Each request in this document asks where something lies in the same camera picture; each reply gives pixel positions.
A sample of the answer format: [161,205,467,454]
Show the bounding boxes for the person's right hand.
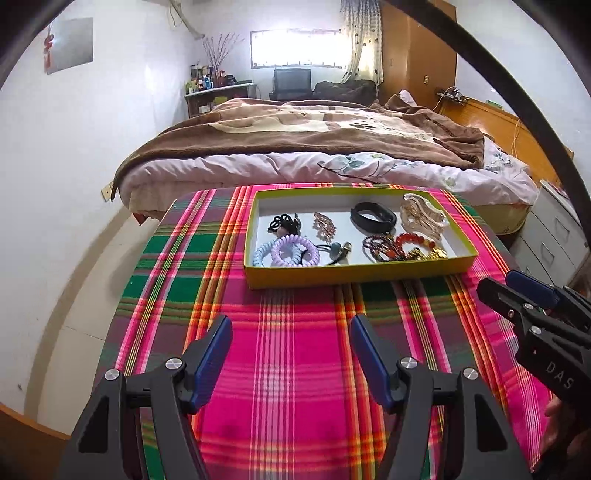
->
[540,397,591,480]

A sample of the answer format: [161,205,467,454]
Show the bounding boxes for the dark bead bracelet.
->
[362,234,398,263]

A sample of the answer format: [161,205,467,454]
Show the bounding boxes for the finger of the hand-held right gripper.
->
[478,278,555,335]
[505,270,591,320]

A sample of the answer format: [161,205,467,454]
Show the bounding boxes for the window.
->
[250,28,352,70]

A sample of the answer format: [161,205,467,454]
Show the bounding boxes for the black wristband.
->
[350,202,398,233]

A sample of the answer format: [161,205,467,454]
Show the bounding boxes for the red bead bracelet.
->
[394,233,437,259]

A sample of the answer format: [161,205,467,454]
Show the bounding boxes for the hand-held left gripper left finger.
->
[58,315,234,480]

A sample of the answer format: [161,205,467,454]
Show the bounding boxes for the dry branches in vase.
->
[203,33,243,70]

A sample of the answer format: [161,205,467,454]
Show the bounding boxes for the gold leaf brooch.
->
[313,211,341,243]

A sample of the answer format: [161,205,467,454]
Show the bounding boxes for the grey drawer cabinet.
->
[508,180,587,278]

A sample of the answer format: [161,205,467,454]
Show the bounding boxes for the group of bottles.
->
[186,64,241,92]

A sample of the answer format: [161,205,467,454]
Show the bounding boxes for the wooden furniture edge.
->
[0,404,71,480]

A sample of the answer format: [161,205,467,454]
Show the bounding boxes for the pink green plaid tablecloth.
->
[99,185,555,480]

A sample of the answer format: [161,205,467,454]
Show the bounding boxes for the white shelf desk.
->
[185,82,258,118]

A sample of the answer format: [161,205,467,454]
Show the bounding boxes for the dark brown bag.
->
[313,80,378,106]

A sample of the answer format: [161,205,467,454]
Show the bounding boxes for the bed with brown blanket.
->
[117,136,539,213]
[113,97,485,199]

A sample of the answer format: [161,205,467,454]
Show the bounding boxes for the gold bead bracelet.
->
[406,247,448,262]

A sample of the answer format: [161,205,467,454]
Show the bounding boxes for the purple spiral hair tie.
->
[271,234,320,268]

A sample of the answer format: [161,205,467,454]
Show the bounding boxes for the black office chair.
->
[270,68,314,101]

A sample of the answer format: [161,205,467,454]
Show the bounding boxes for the silver wall poster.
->
[46,17,94,75]

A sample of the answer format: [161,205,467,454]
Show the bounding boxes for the clear gold hair claw clip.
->
[400,193,450,241]

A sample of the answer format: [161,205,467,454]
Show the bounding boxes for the pale blue spiral hair tie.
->
[253,239,283,268]

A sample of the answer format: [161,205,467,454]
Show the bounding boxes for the black hair tie with bead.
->
[302,240,354,267]

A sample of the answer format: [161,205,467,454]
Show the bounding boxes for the yellow-green cardboard tray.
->
[243,186,479,290]

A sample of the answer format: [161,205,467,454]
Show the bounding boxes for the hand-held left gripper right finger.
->
[349,315,532,480]

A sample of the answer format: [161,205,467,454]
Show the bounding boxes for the wooden headboard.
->
[436,97,574,185]

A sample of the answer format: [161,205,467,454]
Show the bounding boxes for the wooden wardrobe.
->
[379,0,458,104]

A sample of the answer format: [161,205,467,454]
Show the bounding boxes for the patterned curtain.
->
[339,0,384,86]

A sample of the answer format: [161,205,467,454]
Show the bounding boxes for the beige wall pipe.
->
[168,0,206,38]

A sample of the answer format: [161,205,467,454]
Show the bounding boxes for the black lanyard loop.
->
[383,0,575,217]

